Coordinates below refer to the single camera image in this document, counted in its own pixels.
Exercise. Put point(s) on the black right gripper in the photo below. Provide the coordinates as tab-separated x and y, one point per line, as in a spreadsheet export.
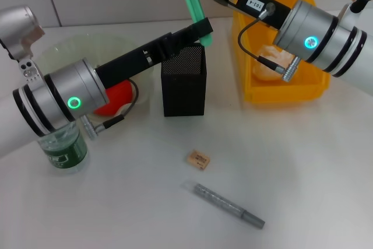
256	7

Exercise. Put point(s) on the yellow plastic bin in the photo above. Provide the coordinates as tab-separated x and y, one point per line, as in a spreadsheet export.
277	94

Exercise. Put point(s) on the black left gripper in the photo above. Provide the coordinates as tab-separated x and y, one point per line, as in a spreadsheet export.
122	66

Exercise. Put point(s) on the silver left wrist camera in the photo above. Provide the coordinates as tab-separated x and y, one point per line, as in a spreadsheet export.
14	24

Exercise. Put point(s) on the black mesh pen holder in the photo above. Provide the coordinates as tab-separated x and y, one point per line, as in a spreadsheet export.
182	91

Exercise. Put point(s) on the pale green glass fruit plate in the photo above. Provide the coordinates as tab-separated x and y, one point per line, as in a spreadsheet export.
73	47

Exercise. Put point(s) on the green highlighter marker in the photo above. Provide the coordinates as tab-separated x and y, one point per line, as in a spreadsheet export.
195	7

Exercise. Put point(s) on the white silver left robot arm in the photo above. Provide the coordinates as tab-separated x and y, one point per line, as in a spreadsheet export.
58	91

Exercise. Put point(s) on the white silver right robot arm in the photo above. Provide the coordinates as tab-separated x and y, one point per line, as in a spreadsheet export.
320	36

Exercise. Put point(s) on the grey marker pen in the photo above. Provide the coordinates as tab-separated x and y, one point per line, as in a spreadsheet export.
221	201

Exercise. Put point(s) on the white paper ball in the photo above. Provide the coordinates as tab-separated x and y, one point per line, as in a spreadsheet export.
262	71

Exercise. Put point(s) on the clear green-label water bottle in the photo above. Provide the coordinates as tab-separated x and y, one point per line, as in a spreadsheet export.
64	152

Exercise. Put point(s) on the small tan eraser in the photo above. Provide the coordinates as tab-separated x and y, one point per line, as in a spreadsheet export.
198	159

